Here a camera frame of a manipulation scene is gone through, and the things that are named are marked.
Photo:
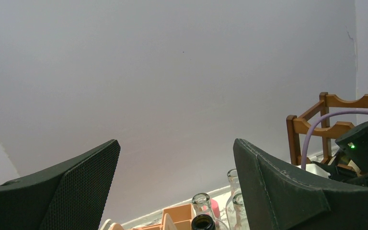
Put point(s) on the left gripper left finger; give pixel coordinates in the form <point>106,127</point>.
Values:
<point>67,196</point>

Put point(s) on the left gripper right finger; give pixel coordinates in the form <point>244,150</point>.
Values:
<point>280,196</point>

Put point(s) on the clear glass bottle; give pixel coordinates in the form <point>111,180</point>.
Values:
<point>202,205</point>
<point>236,214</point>
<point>232,176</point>

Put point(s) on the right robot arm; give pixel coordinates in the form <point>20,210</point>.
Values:
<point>350,163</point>

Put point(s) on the brown wooden wine rack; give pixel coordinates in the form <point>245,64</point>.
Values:
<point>297,125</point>

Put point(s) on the peach plastic organizer basket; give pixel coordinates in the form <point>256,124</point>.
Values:
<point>169,218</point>

